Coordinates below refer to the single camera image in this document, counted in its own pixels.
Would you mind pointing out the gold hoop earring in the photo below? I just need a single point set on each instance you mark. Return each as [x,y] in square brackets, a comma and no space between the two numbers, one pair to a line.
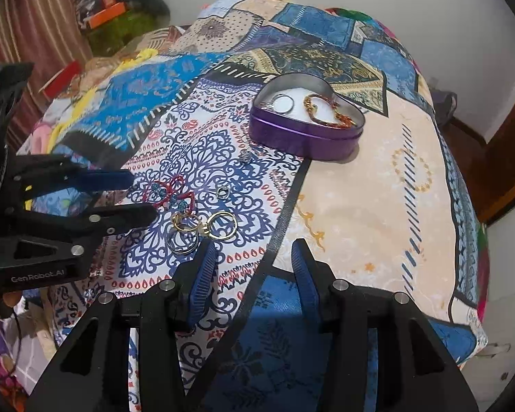
[177,225]
[234,227]

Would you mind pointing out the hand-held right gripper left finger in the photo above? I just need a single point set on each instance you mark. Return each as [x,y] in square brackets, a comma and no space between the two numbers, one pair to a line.
[201,279]

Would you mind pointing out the small silver charm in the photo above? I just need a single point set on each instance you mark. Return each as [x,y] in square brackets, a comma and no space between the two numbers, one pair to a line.
[268,104]

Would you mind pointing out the striped brown curtain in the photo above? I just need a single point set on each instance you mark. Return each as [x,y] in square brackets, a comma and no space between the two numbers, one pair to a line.
[34,21]

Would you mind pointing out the patchwork printed blanket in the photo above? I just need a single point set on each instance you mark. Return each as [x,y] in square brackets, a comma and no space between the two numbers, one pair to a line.
[369,189]

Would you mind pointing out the purple heart-shaped tin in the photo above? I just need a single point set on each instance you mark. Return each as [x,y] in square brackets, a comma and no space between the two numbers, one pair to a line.
[292,136]

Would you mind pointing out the red blue beaded earrings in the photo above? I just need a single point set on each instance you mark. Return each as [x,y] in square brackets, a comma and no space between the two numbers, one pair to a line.
[170,189]

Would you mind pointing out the orange box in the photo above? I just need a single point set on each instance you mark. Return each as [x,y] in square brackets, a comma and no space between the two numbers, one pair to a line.
[107,15]

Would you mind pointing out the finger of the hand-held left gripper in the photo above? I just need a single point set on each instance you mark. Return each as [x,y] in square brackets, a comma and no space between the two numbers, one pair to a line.
[128,219]
[107,179]

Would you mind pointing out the red flat box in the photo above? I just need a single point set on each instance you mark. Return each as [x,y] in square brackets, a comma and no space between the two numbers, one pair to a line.
[62,75]

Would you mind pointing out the white foam pad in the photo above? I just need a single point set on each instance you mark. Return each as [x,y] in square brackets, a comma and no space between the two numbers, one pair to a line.
[298,92]

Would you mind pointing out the silver bangle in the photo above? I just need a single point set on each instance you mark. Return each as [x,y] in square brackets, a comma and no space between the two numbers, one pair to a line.
[175,249]

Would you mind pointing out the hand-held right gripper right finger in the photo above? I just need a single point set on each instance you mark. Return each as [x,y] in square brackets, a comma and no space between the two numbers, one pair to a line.
[305,279]

